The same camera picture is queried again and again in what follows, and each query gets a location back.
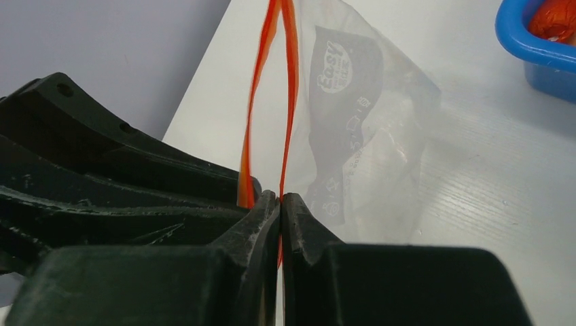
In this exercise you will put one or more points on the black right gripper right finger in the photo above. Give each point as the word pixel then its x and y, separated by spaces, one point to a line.
pixel 330 282

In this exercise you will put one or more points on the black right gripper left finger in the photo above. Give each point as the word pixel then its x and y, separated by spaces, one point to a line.
pixel 231 281

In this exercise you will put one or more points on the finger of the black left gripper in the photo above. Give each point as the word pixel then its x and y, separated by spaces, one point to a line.
pixel 73 173

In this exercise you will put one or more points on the clear zip top bag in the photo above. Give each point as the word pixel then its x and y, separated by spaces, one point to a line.
pixel 338 114

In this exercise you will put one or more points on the blue plastic bin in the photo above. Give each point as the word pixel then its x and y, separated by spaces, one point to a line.
pixel 548 67

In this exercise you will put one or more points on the red toy chili pepper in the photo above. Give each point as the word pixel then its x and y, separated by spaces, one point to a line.
pixel 554 21

